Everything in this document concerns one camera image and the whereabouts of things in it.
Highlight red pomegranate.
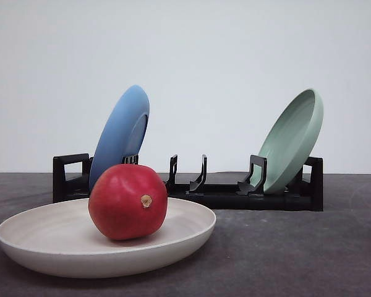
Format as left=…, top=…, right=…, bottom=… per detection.
left=88, top=163, right=168, bottom=241

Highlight white plate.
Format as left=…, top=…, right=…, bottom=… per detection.
left=0, top=199, right=217, bottom=278

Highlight blue plate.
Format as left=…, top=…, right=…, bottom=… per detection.
left=89, top=85, right=150, bottom=192

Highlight mint green plate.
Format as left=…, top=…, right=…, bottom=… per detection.
left=252, top=89, right=324, bottom=194

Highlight black plastic dish rack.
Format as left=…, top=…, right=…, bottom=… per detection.
left=53, top=153, right=323, bottom=212

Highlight grey felt table mat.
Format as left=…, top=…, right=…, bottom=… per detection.
left=0, top=173, right=371, bottom=297

